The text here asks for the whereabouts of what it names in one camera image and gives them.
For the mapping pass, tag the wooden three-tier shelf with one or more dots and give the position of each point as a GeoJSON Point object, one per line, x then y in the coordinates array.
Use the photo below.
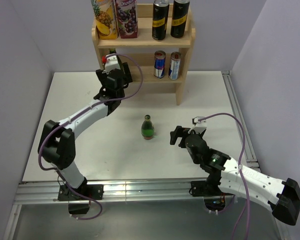
{"type": "Point", "coordinates": [142, 49]}

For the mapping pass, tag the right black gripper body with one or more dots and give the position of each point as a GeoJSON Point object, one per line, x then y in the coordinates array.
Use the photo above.
{"type": "Point", "coordinates": [196, 160]}

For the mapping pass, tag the black yellow tonic can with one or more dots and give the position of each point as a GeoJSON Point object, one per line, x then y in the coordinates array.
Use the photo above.
{"type": "Point", "coordinates": [160, 13]}
{"type": "Point", "coordinates": [179, 18]}

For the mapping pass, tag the grape juice carton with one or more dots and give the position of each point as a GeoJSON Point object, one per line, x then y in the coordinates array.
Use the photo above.
{"type": "Point", "coordinates": [127, 19]}

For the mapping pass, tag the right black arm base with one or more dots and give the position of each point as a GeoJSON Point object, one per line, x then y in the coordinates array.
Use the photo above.
{"type": "Point", "coordinates": [215, 201]}

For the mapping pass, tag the aluminium rail frame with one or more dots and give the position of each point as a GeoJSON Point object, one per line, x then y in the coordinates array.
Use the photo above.
{"type": "Point", "coordinates": [158, 184]}

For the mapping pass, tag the silver blue energy can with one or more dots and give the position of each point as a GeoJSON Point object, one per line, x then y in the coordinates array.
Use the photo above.
{"type": "Point", "coordinates": [159, 64]}

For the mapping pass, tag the green glass bottle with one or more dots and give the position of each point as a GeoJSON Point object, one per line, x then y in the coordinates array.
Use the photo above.
{"type": "Point", "coordinates": [147, 128]}
{"type": "Point", "coordinates": [112, 52]}

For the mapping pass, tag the pineapple juice carton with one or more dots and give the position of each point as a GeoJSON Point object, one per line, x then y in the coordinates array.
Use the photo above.
{"type": "Point", "coordinates": [106, 23]}

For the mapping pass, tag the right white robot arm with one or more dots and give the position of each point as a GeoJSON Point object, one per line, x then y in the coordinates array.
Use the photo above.
{"type": "Point", "coordinates": [227, 176]}

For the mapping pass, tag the black yellow tonic can front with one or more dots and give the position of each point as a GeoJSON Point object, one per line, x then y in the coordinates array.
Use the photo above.
{"type": "Point", "coordinates": [160, 13]}

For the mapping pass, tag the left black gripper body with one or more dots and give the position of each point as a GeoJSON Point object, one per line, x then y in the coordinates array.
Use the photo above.
{"type": "Point", "coordinates": [121, 94]}

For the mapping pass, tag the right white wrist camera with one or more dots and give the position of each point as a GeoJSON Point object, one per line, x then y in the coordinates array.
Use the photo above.
{"type": "Point", "coordinates": [199, 126]}

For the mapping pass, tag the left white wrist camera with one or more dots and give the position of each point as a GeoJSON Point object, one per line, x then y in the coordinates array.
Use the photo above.
{"type": "Point", "coordinates": [110, 63]}

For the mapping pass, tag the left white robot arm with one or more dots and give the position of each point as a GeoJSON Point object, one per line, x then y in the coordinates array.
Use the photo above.
{"type": "Point", "coordinates": [57, 142]}

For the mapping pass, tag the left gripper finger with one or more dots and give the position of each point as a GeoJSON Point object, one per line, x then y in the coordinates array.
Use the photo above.
{"type": "Point", "coordinates": [127, 72]}
{"type": "Point", "coordinates": [102, 76]}

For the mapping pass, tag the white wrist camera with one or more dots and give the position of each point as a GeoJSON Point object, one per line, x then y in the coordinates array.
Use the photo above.
{"type": "Point", "coordinates": [110, 63]}
{"type": "Point", "coordinates": [199, 126]}

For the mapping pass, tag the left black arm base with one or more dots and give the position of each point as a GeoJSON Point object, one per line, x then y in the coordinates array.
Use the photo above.
{"type": "Point", "coordinates": [80, 204]}

